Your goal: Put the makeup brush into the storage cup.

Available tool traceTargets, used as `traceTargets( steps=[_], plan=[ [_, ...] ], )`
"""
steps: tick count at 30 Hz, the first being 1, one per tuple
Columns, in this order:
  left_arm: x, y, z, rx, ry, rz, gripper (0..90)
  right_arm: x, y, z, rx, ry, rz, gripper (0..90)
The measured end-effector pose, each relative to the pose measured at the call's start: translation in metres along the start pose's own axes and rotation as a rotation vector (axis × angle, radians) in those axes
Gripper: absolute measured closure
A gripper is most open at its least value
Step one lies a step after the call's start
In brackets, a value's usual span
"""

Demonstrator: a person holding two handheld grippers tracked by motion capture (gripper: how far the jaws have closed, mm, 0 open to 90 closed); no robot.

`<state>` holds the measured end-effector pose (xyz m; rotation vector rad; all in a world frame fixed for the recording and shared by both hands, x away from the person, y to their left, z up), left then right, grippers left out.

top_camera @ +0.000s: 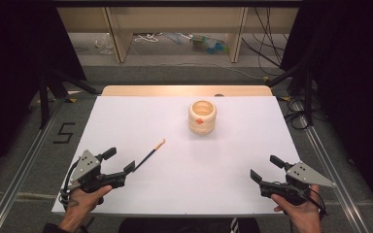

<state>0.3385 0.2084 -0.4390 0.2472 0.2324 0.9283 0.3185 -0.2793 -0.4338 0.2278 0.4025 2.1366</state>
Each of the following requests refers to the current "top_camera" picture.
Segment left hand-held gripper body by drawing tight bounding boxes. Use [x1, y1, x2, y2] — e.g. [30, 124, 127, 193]
[66, 150, 127, 194]

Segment black floor cables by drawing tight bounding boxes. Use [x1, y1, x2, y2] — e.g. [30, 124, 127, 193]
[283, 96, 312, 131]

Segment aluminium floor rail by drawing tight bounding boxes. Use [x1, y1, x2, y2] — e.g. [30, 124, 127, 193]
[289, 96, 372, 233]
[0, 100, 66, 233]

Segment person's right hand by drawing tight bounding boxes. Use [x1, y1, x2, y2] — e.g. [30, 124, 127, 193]
[270, 184, 322, 233]

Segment white table cover sheet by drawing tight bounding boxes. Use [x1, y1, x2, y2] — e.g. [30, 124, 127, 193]
[51, 95, 301, 216]

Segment person's left hand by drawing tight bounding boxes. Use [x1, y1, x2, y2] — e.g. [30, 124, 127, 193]
[59, 185, 114, 232]

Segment clear plastic bag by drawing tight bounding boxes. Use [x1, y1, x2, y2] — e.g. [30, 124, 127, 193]
[94, 33, 115, 55]

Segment colourful plastic bag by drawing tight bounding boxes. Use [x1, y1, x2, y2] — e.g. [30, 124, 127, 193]
[189, 34, 230, 55]

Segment black metal stand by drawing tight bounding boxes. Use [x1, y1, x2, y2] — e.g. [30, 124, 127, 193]
[264, 54, 316, 128]
[37, 62, 99, 130]

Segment wooden table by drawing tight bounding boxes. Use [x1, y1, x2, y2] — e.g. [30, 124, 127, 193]
[100, 84, 274, 97]

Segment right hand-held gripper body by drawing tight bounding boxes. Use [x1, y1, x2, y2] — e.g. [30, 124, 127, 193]
[259, 160, 337, 206]

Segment hanging black cables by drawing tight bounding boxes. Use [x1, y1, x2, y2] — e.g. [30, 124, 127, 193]
[241, 6, 289, 79]

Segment left hand-held gripper cable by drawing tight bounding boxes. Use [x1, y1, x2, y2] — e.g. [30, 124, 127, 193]
[59, 160, 81, 209]

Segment right hand-held gripper cable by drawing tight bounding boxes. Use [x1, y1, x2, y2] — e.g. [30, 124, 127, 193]
[304, 186, 328, 218]

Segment white cord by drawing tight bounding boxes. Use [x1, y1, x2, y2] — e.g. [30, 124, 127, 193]
[133, 32, 163, 44]

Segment hand-held gripper cable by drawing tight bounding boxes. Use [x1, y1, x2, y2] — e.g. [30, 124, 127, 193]
[59, 160, 81, 209]
[304, 186, 328, 218]

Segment black curtain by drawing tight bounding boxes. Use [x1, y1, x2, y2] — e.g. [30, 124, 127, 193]
[0, 0, 87, 187]
[280, 0, 373, 215]

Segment cream ringed pen holder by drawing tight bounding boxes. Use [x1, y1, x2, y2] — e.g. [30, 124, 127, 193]
[187, 99, 218, 136]

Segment wooden shelf unit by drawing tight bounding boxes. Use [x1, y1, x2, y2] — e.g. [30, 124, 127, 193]
[56, 6, 300, 64]

